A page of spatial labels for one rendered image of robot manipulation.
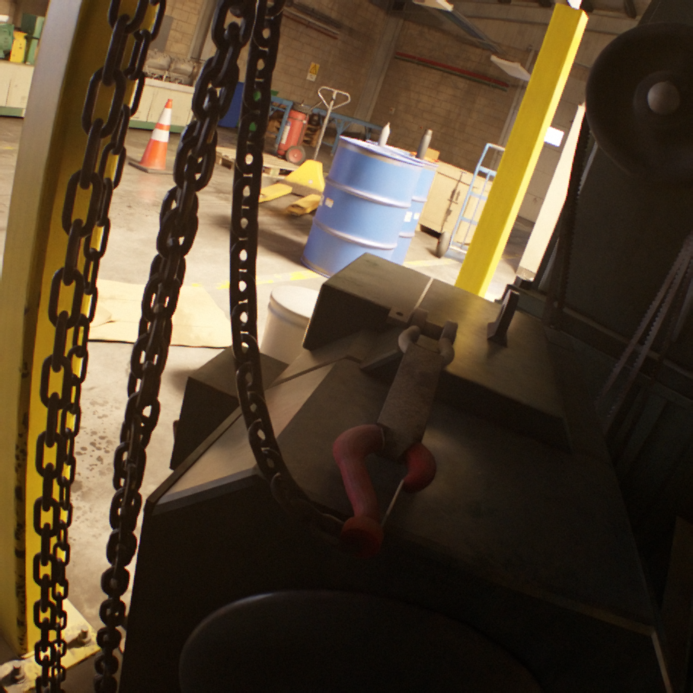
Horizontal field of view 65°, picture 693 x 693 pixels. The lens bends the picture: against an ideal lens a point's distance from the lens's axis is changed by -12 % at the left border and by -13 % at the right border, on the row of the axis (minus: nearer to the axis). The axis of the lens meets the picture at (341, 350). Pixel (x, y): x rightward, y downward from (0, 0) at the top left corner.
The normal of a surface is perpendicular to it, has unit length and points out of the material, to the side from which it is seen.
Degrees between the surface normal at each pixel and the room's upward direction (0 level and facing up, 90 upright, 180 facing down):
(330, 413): 0
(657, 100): 90
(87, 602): 0
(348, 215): 90
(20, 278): 90
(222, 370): 0
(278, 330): 93
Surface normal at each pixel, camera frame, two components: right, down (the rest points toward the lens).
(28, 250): -0.54, 0.16
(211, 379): 0.30, -0.88
